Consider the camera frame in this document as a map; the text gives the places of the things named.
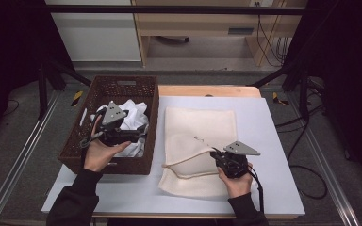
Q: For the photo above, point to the white garment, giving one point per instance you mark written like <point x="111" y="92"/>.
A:
<point x="136" y="114"/>

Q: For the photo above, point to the aluminium floor rail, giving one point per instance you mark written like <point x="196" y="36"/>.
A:
<point x="19" y="157"/>
<point x="330" y="175"/>

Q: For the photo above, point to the black metal stand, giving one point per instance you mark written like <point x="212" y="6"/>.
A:
<point x="43" y="91"/>
<point x="303" y="94"/>

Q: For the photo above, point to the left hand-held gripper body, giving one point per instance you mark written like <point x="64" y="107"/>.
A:
<point x="113" y="114"/>

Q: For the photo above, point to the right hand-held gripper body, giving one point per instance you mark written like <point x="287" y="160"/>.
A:
<point x="234" y="163"/>

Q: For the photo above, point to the black curtain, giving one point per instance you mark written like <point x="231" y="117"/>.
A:
<point x="12" y="47"/>
<point x="348" y="78"/>

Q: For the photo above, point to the light wooden desk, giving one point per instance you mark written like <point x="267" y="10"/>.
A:
<point x="201" y="23"/>

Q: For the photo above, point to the cream mesh laundry bag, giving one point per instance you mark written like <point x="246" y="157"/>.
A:
<point x="198" y="125"/>

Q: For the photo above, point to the white cabinet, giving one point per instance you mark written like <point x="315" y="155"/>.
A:
<point x="97" y="37"/>

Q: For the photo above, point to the white board sheet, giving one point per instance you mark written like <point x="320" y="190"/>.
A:
<point x="264" y="125"/>

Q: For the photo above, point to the black metal crossbar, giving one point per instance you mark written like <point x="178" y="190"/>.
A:
<point x="169" y="9"/>

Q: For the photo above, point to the yellow black tape strip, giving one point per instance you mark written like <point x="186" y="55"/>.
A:
<point x="77" y="98"/>
<point x="278" y="100"/>

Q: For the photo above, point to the person's left hand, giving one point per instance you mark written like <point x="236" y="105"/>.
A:
<point x="97" y="155"/>

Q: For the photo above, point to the wooden table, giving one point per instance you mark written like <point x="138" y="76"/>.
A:
<point x="201" y="91"/>

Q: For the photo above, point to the brown woven basket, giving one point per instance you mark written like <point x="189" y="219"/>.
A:
<point x="122" y="91"/>

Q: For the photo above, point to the person's right hand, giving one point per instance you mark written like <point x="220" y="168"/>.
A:
<point x="240" y="186"/>

